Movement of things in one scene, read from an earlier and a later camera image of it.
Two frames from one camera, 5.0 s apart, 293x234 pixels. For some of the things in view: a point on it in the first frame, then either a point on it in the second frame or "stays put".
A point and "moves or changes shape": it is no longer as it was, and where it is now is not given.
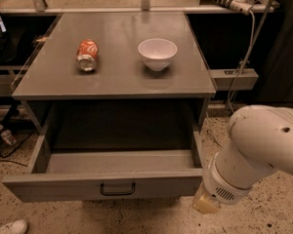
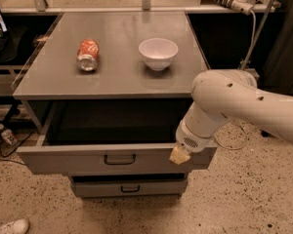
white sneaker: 18,226 stays put
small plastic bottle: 7,136 stays put
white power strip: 238,2 stays put
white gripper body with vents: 220,185 -> 189,139
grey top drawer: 114,152 moves or changes shape
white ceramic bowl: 157,53 stays put
